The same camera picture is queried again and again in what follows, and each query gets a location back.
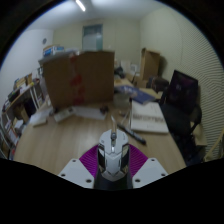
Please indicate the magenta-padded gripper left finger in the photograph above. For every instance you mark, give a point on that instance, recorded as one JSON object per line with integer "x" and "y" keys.
{"x": 75, "y": 173}

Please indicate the black marker pen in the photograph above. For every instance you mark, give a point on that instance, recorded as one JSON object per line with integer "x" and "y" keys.
{"x": 131, "y": 133}

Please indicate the blue book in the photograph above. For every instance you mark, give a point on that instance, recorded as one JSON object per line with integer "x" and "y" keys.
{"x": 140, "y": 95}

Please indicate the ceiling tube light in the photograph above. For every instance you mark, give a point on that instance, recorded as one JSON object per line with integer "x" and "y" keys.
{"x": 80, "y": 5}

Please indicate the door with glass pane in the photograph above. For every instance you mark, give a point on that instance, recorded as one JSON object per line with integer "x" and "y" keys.
{"x": 92, "y": 37}

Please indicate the blue and white carton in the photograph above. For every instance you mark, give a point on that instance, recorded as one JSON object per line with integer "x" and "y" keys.
{"x": 52, "y": 50}

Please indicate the white and silver computer mouse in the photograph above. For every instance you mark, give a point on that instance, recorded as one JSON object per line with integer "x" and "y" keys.
{"x": 112, "y": 156}

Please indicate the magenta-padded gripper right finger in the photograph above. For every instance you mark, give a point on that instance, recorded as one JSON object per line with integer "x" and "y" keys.
{"x": 150, "y": 171}

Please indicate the small dark round object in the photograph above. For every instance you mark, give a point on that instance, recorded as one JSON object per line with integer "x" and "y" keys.
{"x": 104, "y": 109}

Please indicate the cluttered shelf unit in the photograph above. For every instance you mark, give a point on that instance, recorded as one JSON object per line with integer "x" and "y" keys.
{"x": 16, "y": 110}

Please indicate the open white notebook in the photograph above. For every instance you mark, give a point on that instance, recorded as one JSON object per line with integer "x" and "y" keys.
{"x": 148, "y": 117}

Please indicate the large brown cardboard box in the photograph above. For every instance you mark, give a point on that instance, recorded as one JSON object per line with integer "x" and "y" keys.
{"x": 86, "y": 78}

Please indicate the round wall clock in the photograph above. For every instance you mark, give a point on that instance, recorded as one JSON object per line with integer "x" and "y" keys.
{"x": 44, "y": 40}

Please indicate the white paper sheet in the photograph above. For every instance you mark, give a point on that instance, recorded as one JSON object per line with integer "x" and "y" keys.
{"x": 90, "y": 112}

